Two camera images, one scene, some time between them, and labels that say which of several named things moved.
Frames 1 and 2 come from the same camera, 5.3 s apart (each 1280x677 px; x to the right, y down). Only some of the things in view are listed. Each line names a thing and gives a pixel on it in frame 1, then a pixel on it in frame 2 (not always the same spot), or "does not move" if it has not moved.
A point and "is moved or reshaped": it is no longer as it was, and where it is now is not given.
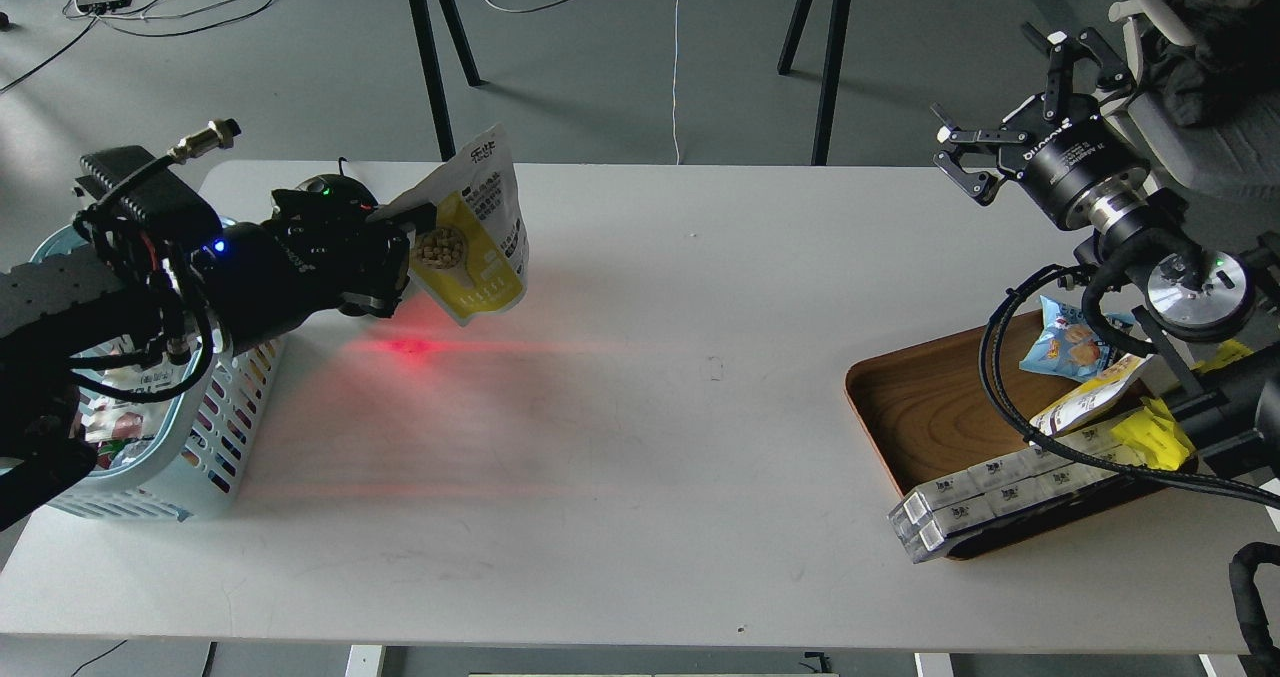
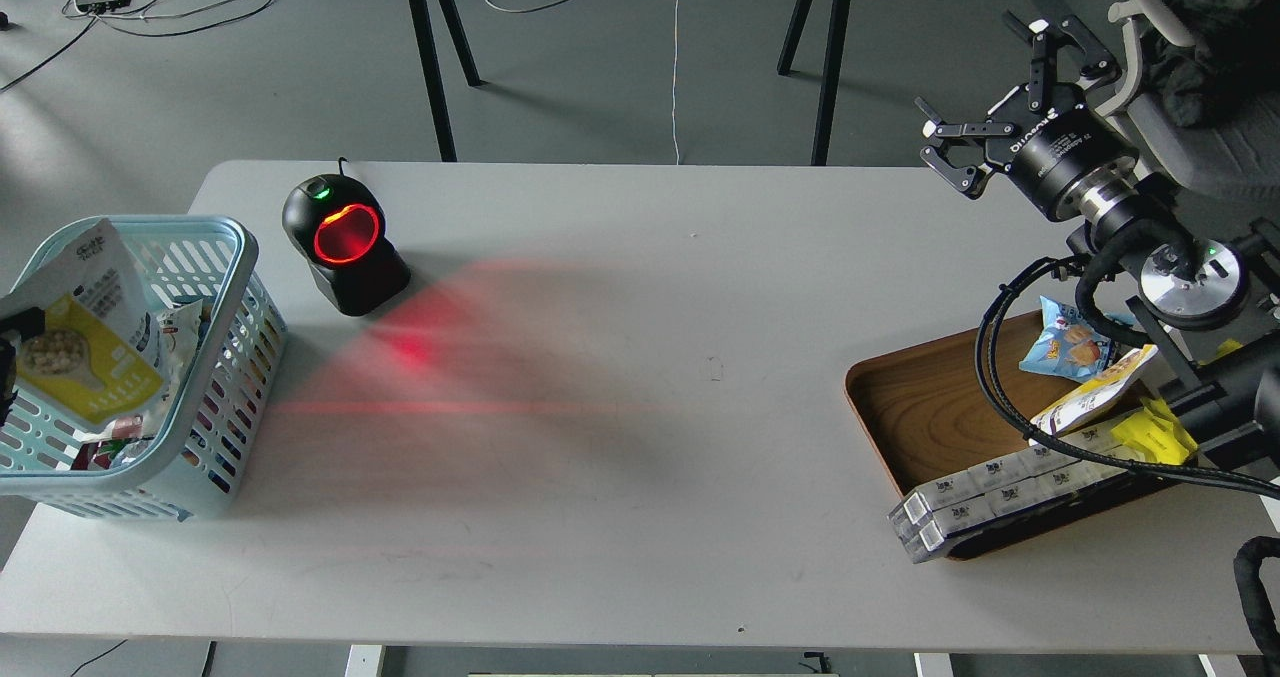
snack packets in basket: [120, 428] does not move
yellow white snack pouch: [476, 263] is moved or reshaped
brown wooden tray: [935, 410] does not move
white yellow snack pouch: [1088, 397] does not move
